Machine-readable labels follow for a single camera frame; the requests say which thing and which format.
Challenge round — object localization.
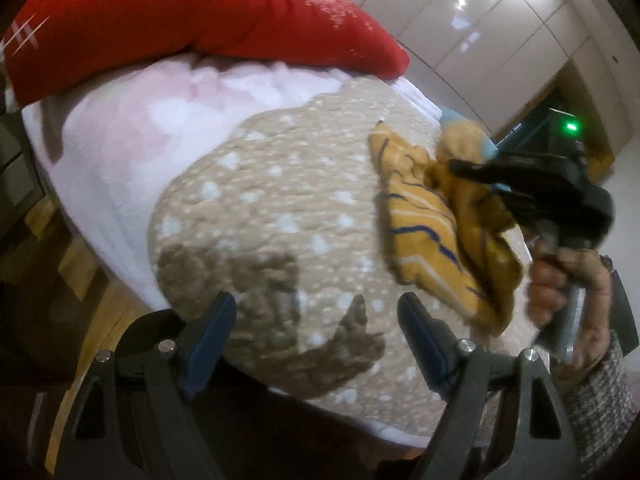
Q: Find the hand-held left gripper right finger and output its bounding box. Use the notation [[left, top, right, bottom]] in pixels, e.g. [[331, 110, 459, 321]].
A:
[[397, 291, 583, 480]]

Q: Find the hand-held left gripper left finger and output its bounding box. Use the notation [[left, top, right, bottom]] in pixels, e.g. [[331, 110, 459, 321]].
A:
[[60, 291, 238, 480]]

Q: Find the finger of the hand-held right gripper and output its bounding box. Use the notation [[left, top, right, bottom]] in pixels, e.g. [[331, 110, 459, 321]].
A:
[[492, 186, 532, 227], [447, 156, 511, 186]]

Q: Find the yellow striped small garment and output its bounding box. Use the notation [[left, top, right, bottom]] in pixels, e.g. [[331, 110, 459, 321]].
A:
[[369, 120, 526, 337]]

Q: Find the person's right hand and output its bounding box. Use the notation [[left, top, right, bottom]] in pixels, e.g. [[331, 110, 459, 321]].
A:
[[527, 247, 614, 362]]

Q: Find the teal pillow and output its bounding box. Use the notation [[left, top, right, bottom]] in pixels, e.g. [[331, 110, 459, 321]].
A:
[[440, 107, 501, 161]]

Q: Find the glossy beige wardrobe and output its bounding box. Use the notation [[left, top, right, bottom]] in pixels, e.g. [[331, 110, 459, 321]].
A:
[[320, 0, 636, 153]]

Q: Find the beige dotted blanket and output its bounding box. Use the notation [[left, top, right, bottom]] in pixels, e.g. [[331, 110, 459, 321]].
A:
[[147, 80, 531, 436]]

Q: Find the pale pink white blanket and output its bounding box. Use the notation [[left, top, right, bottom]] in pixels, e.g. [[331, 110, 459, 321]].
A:
[[22, 52, 481, 448]]

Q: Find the dark bedside cabinet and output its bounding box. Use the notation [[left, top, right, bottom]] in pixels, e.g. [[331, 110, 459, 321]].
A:
[[0, 105, 48, 241]]

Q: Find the red pillow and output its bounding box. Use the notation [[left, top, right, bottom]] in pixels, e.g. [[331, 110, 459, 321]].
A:
[[2, 0, 411, 111]]

